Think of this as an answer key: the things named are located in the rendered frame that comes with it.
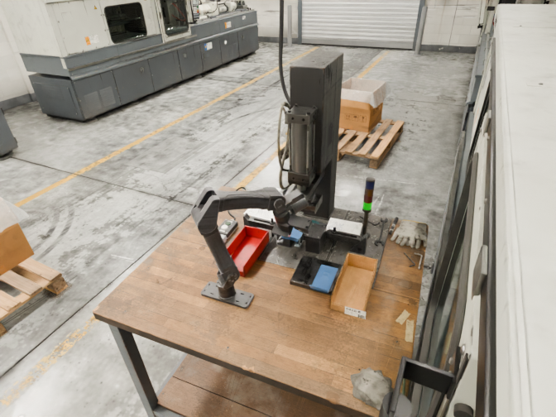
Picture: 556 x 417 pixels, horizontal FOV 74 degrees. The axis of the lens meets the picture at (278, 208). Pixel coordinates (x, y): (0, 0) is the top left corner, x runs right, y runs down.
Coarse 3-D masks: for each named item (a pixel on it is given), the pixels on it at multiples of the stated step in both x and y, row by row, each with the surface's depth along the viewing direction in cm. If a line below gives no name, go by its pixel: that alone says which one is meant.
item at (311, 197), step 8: (320, 176) 160; (312, 184) 157; (280, 192) 158; (288, 192) 157; (304, 192) 149; (312, 192) 152; (312, 200) 151; (320, 200) 154; (304, 208) 150; (312, 208) 148
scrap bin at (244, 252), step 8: (240, 232) 165; (248, 232) 170; (256, 232) 168; (264, 232) 166; (240, 240) 167; (248, 240) 169; (256, 240) 169; (264, 240) 162; (232, 248) 161; (240, 248) 164; (248, 248) 164; (256, 248) 156; (264, 248) 164; (232, 256) 160; (240, 256) 160; (248, 256) 159; (256, 256) 158; (240, 264) 156; (248, 264) 151; (240, 272) 149
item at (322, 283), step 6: (324, 270) 148; (330, 270) 148; (336, 270) 148; (318, 276) 145; (324, 276) 145; (330, 276) 145; (318, 282) 143; (324, 282) 143; (330, 282) 143; (312, 288) 140; (318, 288) 138; (324, 288) 140
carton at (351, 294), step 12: (348, 252) 150; (348, 264) 152; (360, 264) 150; (372, 264) 148; (348, 276) 148; (360, 276) 147; (372, 276) 138; (336, 288) 136; (348, 288) 142; (360, 288) 142; (336, 300) 137; (348, 300) 137; (360, 300) 137; (348, 312) 132; (360, 312) 130
